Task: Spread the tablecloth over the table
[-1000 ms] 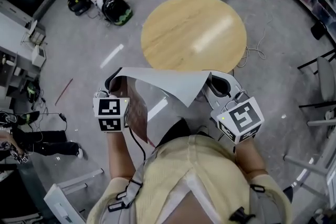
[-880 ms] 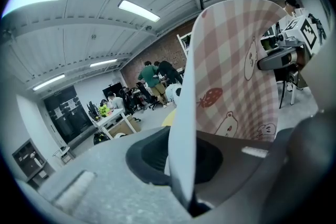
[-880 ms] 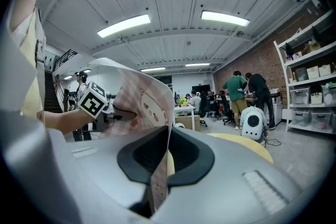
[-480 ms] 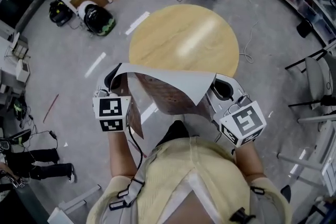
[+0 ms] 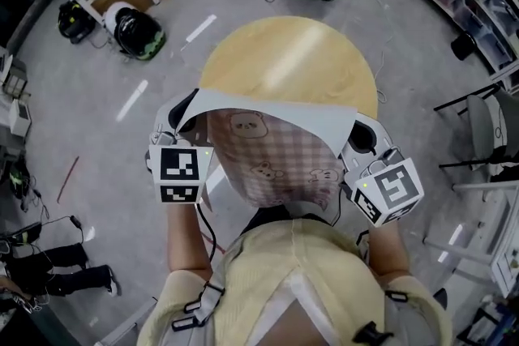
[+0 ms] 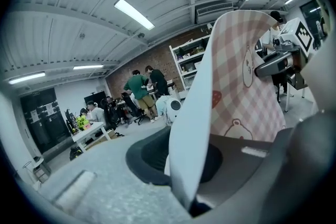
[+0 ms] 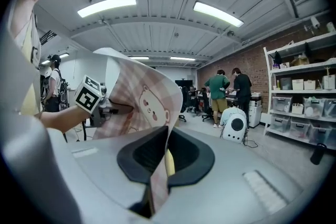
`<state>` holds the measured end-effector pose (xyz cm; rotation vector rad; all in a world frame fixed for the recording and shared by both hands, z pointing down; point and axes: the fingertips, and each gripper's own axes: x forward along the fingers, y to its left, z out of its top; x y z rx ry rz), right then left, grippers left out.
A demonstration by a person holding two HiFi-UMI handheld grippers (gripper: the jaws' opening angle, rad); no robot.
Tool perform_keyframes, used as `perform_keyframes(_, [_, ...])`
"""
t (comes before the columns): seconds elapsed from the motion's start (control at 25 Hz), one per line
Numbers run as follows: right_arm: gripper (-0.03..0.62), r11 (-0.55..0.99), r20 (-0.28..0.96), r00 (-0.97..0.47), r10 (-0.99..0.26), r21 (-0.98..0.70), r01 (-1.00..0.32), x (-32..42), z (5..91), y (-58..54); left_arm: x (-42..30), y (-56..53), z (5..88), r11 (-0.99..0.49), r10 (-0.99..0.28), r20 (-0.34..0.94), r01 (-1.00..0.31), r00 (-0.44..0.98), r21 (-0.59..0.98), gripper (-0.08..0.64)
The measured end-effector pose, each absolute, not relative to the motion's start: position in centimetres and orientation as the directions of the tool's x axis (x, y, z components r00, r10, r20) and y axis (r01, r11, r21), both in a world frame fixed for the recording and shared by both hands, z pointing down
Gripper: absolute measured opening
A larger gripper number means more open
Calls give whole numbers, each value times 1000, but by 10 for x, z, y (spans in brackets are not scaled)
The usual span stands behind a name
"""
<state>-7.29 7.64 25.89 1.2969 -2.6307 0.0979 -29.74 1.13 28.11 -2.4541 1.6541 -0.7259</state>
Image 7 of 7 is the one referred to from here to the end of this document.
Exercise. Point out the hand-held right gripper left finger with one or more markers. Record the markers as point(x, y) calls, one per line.
point(141, 154)

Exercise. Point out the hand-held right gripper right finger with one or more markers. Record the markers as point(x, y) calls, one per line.
point(194, 160)

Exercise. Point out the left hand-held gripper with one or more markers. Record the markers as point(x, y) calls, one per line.
point(88, 95)

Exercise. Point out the pink plaid bear tablecloth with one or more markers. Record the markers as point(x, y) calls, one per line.
point(147, 86)

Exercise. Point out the person's left forearm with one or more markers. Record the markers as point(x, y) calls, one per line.
point(60, 118)

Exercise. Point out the small ceiling light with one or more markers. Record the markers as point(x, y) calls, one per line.
point(138, 57)
point(182, 58)

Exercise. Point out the white round-window backpack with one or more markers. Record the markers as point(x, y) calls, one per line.
point(236, 126)

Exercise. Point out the black office chair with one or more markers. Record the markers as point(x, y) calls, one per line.
point(184, 102)
point(207, 106)

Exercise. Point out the white filing cabinet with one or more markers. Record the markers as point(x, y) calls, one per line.
point(255, 114)

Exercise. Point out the long ceiling light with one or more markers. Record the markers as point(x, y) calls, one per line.
point(218, 13)
point(106, 5)

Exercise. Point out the row of clear storage bins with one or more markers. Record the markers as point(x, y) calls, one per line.
point(300, 127)

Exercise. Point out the person's white yellow shirt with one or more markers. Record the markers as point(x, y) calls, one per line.
point(29, 42)

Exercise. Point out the black cylinder bottle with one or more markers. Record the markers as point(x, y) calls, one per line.
point(318, 154)

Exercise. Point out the white storage box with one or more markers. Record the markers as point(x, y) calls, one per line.
point(329, 82)
point(309, 85)
point(298, 84)

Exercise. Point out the white metal shelving unit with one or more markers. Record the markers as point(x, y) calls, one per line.
point(302, 69)

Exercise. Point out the cardboard box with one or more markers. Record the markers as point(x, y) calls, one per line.
point(301, 61)

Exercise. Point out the black wall monitor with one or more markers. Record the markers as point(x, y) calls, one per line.
point(184, 84)

